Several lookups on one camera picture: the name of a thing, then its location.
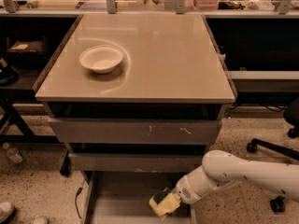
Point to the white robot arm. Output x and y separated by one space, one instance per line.
220 170

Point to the clear plastic bottle on floor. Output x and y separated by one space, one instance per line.
13 154

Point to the grey drawer cabinet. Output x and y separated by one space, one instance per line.
170 71

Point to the open bottom grey drawer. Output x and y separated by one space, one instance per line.
123 198

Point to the white shoe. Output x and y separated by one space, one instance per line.
6 210
40 220

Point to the top grey drawer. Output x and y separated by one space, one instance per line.
136 131

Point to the white shoe right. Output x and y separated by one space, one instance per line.
40 220

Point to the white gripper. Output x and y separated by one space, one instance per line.
184 188

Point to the green and yellow sponge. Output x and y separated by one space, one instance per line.
159 203

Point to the white paper bowl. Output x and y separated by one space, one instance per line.
101 59

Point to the middle grey drawer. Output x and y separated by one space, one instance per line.
134 163

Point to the white shoe left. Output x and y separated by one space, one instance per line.
6 210

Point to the black side table frame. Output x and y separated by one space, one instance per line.
16 131

